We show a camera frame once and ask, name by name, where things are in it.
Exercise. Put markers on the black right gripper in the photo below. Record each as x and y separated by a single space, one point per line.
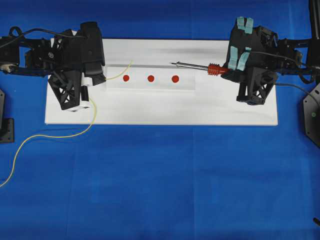
257 80

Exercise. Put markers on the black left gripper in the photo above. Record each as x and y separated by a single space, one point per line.
66 79

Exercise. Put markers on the red soldering iron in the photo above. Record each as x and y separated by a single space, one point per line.
211 69

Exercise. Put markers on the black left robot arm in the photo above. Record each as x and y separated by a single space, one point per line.
45 58

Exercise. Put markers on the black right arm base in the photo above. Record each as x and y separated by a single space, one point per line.
311 112

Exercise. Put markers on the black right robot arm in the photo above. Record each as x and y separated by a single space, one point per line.
287 60

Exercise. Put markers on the red dot mark left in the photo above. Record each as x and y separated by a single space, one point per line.
126 78

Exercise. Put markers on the red dot mark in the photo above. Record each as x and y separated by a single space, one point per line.
150 78
126 78
175 78

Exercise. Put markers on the red dot mark middle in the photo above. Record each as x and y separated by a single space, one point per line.
150 78

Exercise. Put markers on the red dot mark right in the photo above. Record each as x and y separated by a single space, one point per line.
175 78

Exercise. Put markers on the clear acrylic plate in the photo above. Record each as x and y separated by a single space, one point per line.
138 78

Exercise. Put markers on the white board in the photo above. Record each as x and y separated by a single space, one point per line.
213 102

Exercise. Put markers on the taped right wrist camera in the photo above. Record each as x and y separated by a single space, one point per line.
240 43

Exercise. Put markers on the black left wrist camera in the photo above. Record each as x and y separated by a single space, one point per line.
92 52

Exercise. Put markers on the black camera stand post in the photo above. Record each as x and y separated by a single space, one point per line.
313 54

